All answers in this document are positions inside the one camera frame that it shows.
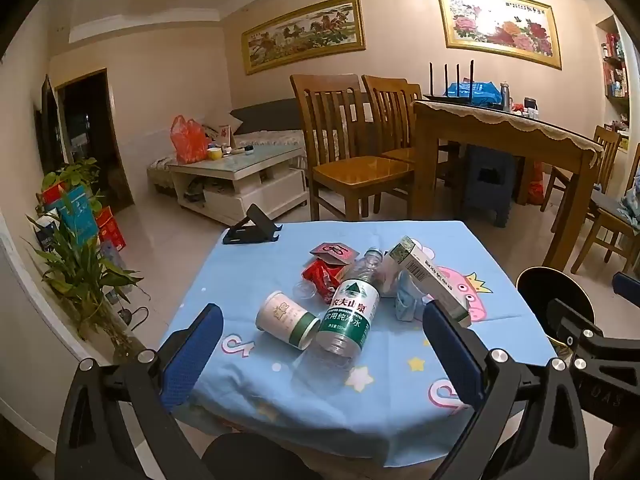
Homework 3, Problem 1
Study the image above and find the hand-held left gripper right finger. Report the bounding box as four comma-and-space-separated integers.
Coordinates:
422, 299, 592, 480

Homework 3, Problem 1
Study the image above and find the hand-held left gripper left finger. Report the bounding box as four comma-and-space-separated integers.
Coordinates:
55, 304, 224, 480

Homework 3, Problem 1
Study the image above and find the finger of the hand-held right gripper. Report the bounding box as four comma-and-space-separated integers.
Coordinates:
612, 271, 640, 308
546, 297, 640, 361

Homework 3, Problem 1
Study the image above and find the light blue packet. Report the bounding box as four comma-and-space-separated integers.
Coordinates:
394, 269, 432, 322

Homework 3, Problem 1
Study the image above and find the white carton box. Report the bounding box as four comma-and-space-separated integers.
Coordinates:
384, 236, 472, 329

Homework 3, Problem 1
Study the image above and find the white and green paper cup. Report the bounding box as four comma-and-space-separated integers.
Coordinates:
255, 291, 321, 350

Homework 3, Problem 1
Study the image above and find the clear plastic water bottle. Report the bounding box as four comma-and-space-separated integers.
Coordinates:
316, 247, 385, 360

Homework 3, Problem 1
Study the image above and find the red snack wrapper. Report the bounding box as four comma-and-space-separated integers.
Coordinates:
302, 257, 351, 301

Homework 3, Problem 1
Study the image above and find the red and grey packet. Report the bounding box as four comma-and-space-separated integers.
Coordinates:
309, 242, 360, 265

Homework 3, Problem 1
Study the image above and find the wooden chair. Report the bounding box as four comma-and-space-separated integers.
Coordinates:
290, 74, 416, 222
361, 75, 426, 161
570, 142, 640, 276
540, 126, 623, 213

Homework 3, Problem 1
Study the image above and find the blue cartoon tablecloth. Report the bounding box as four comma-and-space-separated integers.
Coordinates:
159, 220, 559, 457

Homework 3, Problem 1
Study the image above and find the green potted plant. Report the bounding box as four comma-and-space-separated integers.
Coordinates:
25, 210, 146, 361
35, 157, 103, 211

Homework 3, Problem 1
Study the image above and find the black phone stand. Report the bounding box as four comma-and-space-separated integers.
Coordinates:
222, 204, 275, 246

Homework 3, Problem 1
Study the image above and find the red bag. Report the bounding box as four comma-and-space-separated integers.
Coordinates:
525, 160, 545, 206

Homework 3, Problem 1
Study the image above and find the red gift box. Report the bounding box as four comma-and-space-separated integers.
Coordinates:
95, 206, 127, 252

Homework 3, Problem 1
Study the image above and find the grey plastic stool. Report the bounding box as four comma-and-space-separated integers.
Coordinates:
461, 144, 523, 228

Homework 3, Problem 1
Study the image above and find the wooden dining table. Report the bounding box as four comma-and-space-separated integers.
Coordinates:
411, 100, 603, 273

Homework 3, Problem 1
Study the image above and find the white coffee table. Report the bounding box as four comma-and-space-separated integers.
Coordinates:
167, 145, 308, 227

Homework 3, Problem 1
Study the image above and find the blue gift box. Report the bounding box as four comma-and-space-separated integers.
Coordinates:
55, 185, 98, 248

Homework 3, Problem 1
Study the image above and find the lace table cover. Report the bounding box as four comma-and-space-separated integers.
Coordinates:
411, 99, 604, 156

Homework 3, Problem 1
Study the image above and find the orange plastic bag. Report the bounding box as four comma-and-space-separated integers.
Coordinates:
170, 115, 211, 164

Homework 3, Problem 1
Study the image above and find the grey sofa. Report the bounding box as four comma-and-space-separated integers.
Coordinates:
146, 97, 306, 196

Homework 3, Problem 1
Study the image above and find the blue wipes pack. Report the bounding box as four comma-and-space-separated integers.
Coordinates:
446, 81, 501, 101

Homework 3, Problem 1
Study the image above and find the black router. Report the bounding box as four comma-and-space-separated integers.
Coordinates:
422, 60, 503, 106

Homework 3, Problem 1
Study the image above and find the black television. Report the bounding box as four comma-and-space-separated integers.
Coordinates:
34, 74, 66, 176

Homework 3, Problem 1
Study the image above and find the framed flower painting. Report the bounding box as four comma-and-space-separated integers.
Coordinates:
436, 0, 562, 70

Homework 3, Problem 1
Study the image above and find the framed horse painting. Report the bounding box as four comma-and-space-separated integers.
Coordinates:
241, 0, 366, 76

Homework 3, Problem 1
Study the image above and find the black cable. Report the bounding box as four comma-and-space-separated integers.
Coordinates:
116, 305, 151, 333

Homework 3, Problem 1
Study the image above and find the wall shelf with goods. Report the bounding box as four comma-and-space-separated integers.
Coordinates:
596, 15, 633, 111

